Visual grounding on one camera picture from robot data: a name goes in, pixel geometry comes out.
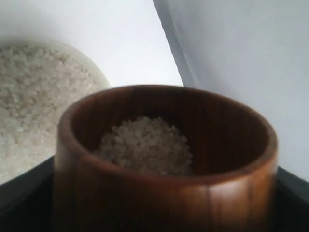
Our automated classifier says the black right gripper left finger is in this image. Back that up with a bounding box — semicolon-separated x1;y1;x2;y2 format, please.
0;157;54;232

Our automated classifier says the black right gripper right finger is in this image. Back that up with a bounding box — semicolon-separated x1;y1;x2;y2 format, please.
274;167;309;232

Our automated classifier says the brown wooden cup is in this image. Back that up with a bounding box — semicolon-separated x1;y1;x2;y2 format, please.
53;85;278;232

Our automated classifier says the rice in cream bowl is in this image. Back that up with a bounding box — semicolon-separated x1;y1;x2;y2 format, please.
0;45;101;184

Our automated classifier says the cream ceramic bowl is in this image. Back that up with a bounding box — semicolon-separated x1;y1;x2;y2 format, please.
0;36;112;187

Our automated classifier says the rice inside wooden cup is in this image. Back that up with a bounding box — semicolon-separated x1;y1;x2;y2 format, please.
94;116;193;176

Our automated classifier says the white backdrop cloth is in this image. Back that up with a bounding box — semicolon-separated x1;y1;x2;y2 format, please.
154;0;309;180

